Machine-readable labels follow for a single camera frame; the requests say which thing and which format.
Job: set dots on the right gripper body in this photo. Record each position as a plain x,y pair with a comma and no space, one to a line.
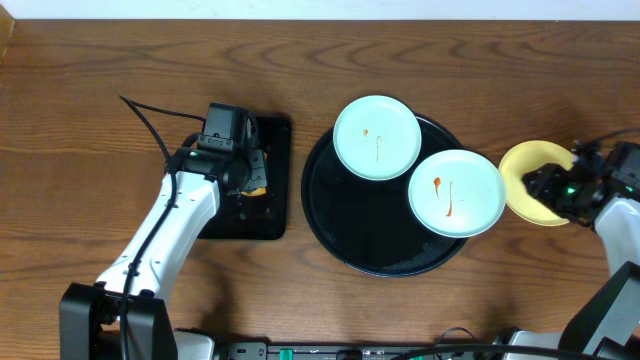
562,191

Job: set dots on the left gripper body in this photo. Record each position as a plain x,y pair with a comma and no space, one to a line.
244,171

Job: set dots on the orange green scrub sponge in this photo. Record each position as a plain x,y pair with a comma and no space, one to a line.
255,191

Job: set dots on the yellow plate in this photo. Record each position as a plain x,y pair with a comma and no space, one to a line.
522,159

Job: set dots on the light blue plate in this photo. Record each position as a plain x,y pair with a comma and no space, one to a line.
457,193
377,137

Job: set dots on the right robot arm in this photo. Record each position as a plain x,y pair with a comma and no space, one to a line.
608,203

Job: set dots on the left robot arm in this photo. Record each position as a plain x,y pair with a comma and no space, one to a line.
124,315

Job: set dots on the black rectangular tray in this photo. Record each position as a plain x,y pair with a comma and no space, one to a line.
261,217

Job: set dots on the black round tray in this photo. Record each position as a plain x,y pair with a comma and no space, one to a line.
368,225

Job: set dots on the light blue plate top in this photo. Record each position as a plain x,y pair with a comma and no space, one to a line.
377,137

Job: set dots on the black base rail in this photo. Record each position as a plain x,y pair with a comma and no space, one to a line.
350,351

